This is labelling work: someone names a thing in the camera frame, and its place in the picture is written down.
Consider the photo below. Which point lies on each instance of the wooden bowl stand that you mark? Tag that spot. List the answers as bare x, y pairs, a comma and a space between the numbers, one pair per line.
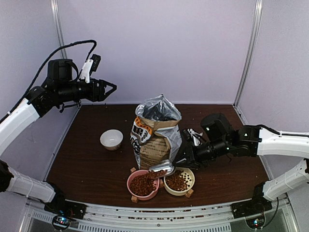
161, 185

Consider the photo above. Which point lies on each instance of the circuit board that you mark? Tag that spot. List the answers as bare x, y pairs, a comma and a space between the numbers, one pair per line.
61, 222
255, 223

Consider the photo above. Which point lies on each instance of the silver metal scoop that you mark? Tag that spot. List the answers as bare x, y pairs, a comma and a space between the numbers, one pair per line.
164, 165

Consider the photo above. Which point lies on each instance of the left circuit board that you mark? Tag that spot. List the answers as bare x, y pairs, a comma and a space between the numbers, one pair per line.
61, 222

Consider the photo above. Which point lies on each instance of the aluminium corner post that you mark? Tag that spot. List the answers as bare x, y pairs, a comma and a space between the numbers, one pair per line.
257, 16
57, 22

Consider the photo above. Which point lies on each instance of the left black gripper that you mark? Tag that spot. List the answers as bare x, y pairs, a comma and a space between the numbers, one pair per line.
99, 95

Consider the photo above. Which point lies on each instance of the front aluminium rail frame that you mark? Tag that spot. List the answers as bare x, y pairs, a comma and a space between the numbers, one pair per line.
209, 218

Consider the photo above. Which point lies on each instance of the left aluminium corner post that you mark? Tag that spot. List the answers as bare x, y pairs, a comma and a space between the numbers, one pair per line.
57, 22

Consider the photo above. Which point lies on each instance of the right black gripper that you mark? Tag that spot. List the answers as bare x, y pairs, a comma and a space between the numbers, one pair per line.
192, 161

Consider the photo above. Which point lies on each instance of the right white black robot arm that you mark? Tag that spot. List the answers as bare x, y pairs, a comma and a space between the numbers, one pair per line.
249, 141

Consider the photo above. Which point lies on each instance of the brown pet food bag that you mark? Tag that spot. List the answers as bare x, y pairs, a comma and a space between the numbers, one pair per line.
155, 134

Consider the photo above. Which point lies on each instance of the right circuit board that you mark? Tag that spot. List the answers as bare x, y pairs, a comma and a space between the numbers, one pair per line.
255, 223

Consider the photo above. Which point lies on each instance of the brown kibble in cream bowl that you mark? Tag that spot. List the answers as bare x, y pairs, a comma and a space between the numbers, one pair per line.
179, 181

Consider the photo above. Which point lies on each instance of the brown kibble in pink bowl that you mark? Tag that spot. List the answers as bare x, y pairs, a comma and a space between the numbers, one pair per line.
142, 186

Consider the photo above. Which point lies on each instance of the right aluminium corner post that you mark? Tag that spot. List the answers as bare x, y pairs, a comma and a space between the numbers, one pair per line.
257, 16

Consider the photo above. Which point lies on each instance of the white ceramic bowl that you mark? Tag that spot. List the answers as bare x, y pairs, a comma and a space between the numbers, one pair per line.
111, 139

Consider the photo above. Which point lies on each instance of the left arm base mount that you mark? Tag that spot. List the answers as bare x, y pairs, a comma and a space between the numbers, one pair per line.
61, 206

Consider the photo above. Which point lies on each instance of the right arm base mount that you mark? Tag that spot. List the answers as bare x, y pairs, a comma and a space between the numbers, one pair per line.
256, 205

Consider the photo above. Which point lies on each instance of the pink pet bowl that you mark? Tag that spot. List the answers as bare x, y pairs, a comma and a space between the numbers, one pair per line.
142, 198

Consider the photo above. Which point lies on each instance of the brown kibble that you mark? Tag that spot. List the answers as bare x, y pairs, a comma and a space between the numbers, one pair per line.
179, 181
158, 174
142, 186

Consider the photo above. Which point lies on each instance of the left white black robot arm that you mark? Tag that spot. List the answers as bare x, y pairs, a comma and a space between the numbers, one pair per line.
64, 83

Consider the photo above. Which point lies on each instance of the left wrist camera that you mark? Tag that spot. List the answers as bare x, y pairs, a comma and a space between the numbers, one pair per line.
89, 66

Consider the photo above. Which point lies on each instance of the cream cat-ear pet bowl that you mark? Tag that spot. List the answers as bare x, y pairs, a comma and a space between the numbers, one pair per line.
191, 183

